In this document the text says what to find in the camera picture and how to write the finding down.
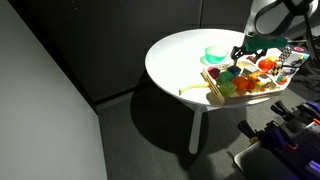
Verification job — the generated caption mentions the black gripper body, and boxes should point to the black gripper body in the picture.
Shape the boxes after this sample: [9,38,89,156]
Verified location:
[230,45,248,60]

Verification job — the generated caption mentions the orange arch block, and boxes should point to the orange arch block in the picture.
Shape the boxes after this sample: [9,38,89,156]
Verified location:
[247,71,277,94]

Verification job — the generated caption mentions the wooden tray box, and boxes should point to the wooden tray box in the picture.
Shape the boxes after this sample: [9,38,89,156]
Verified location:
[201,60,278,107]

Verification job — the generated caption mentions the blue cube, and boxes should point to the blue cube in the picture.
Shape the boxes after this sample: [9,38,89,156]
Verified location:
[227,65,242,77]

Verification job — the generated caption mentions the green plastic bowl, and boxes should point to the green plastic bowl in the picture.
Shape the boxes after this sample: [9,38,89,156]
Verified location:
[203,45,230,65]

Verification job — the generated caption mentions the orange cube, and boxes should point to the orange cube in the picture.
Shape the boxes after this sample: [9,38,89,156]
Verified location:
[232,75,250,92]

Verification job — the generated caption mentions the magenta cube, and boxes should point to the magenta cube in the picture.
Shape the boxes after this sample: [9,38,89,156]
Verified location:
[207,65,222,80]

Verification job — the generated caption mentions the orange fruit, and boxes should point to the orange fruit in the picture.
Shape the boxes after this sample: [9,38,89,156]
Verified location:
[257,58,276,73]

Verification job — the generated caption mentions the yellow-green cube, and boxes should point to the yellow-green cube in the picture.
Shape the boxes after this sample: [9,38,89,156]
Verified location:
[218,81,238,99]

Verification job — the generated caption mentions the red strawberry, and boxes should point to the red strawberry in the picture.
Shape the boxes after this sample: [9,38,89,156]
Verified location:
[275,75,289,85]

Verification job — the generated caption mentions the yellow banana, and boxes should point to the yellow banana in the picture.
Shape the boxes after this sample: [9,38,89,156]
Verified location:
[178,82,211,97]

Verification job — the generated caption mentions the black clamp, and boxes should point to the black clamp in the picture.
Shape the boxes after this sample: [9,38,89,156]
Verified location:
[270,99,298,122]

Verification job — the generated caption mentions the white table leg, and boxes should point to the white table leg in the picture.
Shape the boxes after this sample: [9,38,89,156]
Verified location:
[181,99,205,155]

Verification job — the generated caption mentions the black perforated board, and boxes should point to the black perforated board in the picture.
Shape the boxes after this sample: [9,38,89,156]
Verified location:
[291,120,320,169]

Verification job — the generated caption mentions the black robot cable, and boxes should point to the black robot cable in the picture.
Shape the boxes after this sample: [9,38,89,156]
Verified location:
[283,0,320,76]

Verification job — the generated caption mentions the purple clamp orange handle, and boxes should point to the purple clamp orange handle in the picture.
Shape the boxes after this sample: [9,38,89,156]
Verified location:
[262,120,299,152]

